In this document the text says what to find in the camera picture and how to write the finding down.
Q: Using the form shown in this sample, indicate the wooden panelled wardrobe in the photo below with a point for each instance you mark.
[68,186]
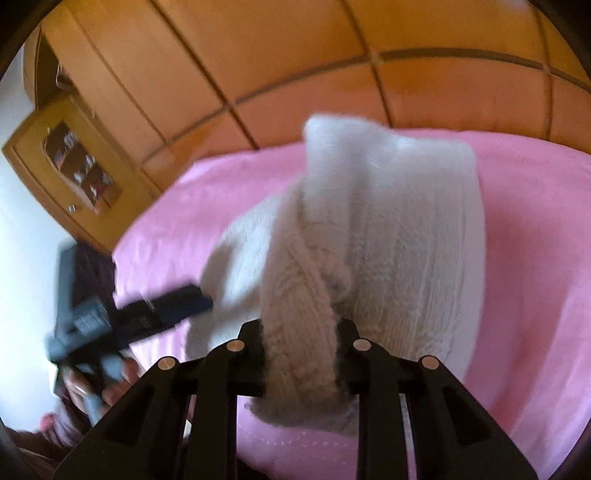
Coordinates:
[171,81]

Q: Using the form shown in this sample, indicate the wooden shelf cabinet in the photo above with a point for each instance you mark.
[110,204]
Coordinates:
[76,174]

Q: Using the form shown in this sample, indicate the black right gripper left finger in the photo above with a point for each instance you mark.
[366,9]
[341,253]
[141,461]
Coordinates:
[179,421]

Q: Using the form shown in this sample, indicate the pink bed blanket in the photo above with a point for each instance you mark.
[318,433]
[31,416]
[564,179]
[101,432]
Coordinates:
[531,367]

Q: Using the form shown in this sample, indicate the person's left hand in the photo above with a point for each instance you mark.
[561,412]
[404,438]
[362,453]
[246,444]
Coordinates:
[91,401]

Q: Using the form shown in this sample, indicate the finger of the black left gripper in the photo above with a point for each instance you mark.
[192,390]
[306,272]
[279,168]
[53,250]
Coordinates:
[147,317]

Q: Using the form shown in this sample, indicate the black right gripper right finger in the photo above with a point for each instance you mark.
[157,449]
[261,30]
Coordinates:
[416,415]

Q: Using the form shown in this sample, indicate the white knitted sweater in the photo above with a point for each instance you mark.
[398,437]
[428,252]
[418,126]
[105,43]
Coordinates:
[385,230]

